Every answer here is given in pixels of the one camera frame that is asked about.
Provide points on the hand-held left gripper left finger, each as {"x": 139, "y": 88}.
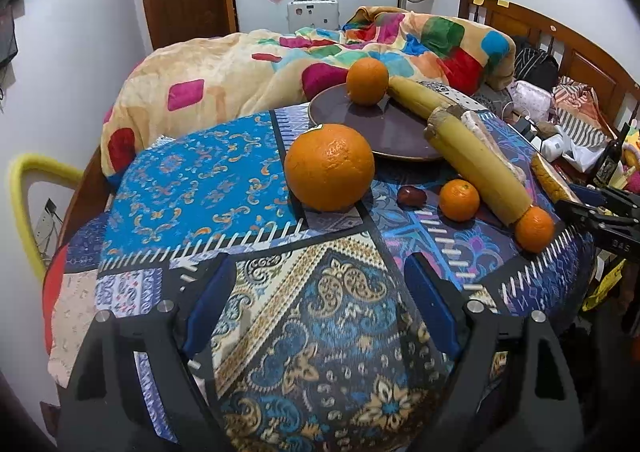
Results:
{"x": 209, "y": 304}

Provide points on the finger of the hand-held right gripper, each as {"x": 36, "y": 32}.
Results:
{"x": 602, "y": 196}
{"x": 587, "y": 218}

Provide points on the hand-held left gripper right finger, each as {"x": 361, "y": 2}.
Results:
{"x": 434, "y": 309}

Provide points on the small orange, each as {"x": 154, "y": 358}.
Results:
{"x": 535, "y": 228}
{"x": 459, "y": 199}

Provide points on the dark red jujube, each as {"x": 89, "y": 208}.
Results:
{"x": 411, "y": 195}

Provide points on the thick yellow banana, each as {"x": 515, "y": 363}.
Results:
{"x": 480, "y": 167}

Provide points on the large orange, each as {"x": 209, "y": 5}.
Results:
{"x": 330, "y": 167}

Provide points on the dark round plate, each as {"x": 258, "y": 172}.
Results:
{"x": 360, "y": 130}

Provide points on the dark glass bottle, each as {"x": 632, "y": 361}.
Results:
{"x": 607, "y": 162}

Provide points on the brown bread loaf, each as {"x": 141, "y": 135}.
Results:
{"x": 552, "y": 180}

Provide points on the white plastic container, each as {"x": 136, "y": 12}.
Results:
{"x": 555, "y": 147}

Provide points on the striped cloth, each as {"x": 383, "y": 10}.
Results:
{"x": 577, "y": 120}

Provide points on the blue patterned tablecloth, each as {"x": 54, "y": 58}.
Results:
{"x": 310, "y": 312}

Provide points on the pink bag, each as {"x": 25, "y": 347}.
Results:
{"x": 532, "y": 100}

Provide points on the black backpack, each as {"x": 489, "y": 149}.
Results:
{"x": 536, "y": 66}

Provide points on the wooden bed headboard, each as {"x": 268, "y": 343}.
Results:
{"x": 575, "y": 47}

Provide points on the slim yellow banana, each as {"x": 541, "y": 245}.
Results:
{"x": 417, "y": 96}

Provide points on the medium orange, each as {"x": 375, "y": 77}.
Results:
{"x": 367, "y": 81}

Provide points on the colourful patchwork blanket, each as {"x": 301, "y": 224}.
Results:
{"x": 240, "y": 67}

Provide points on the white appliance with knobs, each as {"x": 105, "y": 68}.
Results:
{"x": 312, "y": 15}

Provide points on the dark hanging cloth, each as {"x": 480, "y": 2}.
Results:
{"x": 7, "y": 32}

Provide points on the yellow padded chair frame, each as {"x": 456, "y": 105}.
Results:
{"x": 17, "y": 212}

